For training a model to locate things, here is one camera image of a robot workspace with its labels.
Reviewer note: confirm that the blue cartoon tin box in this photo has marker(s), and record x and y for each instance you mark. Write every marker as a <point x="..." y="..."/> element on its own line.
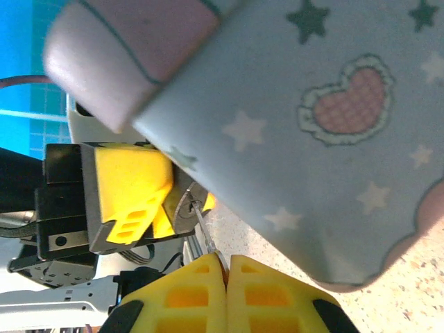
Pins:
<point x="277" y="138"/>

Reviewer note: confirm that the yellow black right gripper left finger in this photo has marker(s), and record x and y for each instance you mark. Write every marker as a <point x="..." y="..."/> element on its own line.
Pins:
<point x="218" y="312"/>

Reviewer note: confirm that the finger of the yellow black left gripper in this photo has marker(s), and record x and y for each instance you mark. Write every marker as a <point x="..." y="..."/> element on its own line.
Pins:
<point x="128" y="173"/>
<point x="163" y="222"/>

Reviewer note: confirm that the small silver padlock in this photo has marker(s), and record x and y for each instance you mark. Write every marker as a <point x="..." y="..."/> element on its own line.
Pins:
<point x="184" y="215"/>

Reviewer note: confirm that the small silver key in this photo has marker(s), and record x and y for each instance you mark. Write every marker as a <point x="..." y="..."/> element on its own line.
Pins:
<point x="206" y="232"/>

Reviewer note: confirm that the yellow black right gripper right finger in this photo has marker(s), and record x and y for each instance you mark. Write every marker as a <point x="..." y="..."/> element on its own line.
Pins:
<point x="236" y="312"/>

